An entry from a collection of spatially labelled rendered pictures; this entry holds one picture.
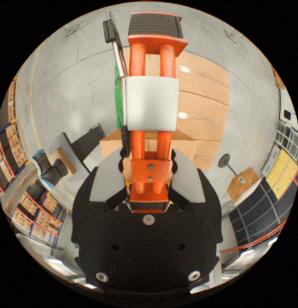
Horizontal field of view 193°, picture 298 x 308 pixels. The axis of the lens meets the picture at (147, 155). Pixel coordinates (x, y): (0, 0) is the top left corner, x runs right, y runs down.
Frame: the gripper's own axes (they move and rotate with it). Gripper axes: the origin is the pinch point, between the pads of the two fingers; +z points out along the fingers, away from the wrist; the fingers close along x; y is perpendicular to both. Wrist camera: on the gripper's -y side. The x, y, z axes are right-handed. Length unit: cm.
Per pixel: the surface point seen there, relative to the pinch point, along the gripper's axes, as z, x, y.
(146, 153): 3.0, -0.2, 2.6
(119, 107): 114, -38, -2
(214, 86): 59, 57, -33
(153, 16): -0.3, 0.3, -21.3
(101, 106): 114, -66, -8
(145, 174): 0.3, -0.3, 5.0
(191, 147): 19.6, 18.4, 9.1
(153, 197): -0.3, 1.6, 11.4
